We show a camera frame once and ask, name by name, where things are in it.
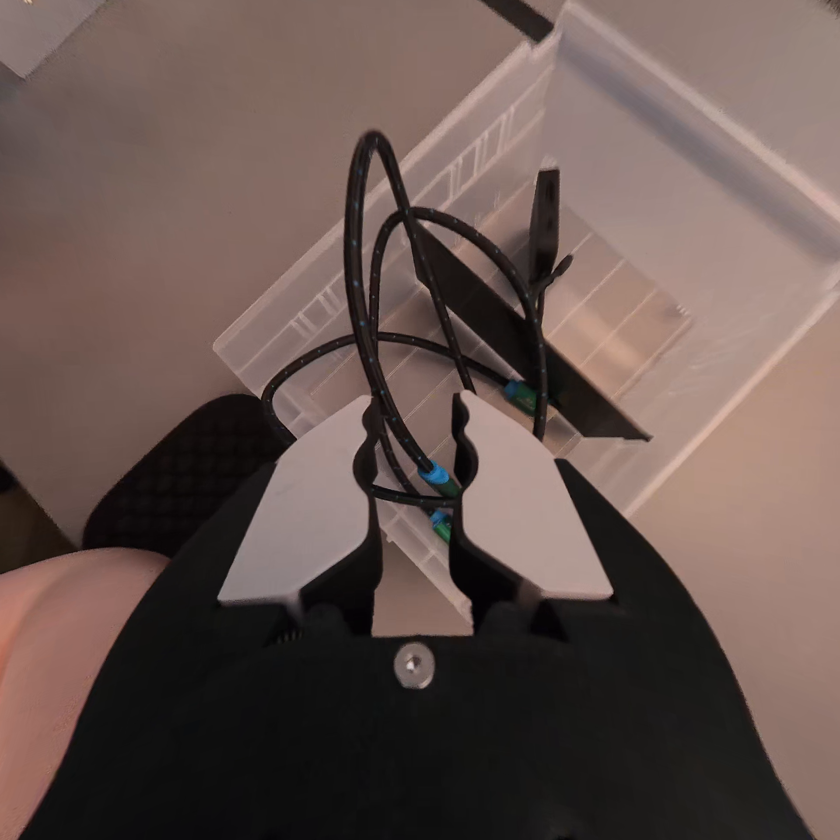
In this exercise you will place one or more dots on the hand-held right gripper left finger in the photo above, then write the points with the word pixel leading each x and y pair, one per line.
pixel 302 525

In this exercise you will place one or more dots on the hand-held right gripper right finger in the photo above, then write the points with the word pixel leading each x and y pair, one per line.
pixel 538 525

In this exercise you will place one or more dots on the clear plastic bin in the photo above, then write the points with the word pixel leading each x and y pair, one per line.
pixel 623 308

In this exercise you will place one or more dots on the small square black hdmi adapter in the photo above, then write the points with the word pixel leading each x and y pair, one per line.
pixel 544 223

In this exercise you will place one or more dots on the person's left forearm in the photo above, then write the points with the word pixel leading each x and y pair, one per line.
pixel 52 656

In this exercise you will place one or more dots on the black zip tie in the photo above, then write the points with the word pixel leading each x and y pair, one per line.
pixel 554 275

